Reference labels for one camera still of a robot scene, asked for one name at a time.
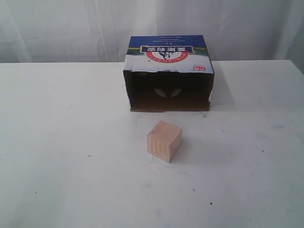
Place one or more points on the light wooden cube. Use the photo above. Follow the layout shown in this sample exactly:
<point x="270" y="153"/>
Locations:
<point x="164" y="140"/>

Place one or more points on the white backdrop curtain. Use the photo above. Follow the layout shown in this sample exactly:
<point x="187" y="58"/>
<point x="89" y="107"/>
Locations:
<point x="99" y="30"/>

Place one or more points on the blue white cardboard box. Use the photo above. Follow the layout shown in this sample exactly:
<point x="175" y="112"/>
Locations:
<point x="168" y="73"/>

